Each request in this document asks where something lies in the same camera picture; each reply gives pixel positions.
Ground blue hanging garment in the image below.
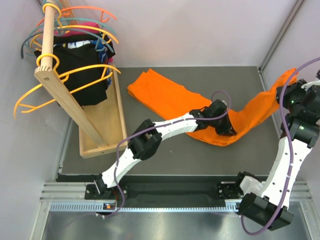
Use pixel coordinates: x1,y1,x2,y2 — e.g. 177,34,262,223
90,36,112,88

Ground yellow hanger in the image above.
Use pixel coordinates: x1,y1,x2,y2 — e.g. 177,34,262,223
13,64,122,120
42,0,119,44

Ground pink hanging garment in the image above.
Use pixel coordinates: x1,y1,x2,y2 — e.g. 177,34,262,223
61,21,100,37

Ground teal hanger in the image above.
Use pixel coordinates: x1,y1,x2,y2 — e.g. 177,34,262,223
19,17,118,60

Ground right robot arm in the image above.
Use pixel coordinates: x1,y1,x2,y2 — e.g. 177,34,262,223
233,74,320,231

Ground orange trousers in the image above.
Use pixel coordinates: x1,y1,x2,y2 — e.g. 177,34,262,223
127,68,297,147

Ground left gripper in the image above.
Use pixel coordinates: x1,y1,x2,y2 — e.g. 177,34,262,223
209,110,237,137

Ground black hanging garment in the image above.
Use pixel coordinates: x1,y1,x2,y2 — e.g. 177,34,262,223
33,34,116,107

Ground wooden rack pole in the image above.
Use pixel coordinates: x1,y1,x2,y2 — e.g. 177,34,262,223
34,0,108,148

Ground corner aluminium profile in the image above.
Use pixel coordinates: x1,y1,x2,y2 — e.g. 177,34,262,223
257,0,306,73

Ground wooden rack base tray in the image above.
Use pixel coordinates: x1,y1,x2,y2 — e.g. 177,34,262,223
79,70,127,159

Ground aluminium frame rail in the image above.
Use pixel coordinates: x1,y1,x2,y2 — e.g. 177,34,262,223
29,182,313,240

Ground orange hanger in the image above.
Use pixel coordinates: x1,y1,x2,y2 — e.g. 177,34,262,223
36,6,118,27

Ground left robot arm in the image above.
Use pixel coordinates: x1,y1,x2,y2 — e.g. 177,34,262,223
94,99,237,199

